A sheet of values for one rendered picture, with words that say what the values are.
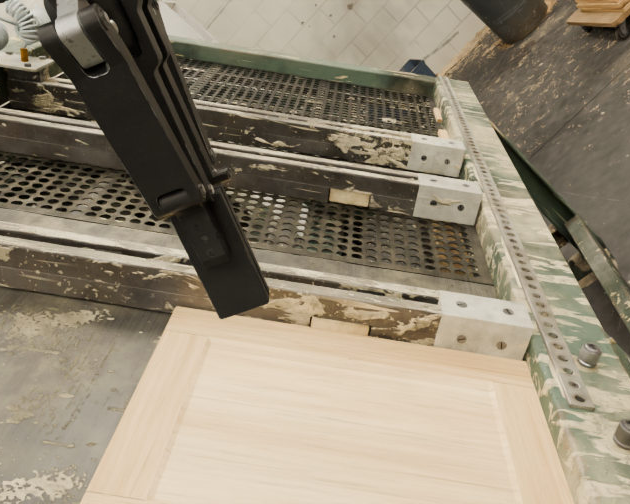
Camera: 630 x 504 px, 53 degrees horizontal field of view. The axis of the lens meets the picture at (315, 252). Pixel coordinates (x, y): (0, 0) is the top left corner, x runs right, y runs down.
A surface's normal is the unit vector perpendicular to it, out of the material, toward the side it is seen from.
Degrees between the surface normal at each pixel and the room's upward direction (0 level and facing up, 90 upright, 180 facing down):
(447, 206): 90
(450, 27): 90
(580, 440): 54
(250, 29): 90
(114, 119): 105
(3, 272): 90
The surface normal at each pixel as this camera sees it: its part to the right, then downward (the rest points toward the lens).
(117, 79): 0.13, 0.60
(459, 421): 0.14, -0.87
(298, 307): -0.07, 0.48
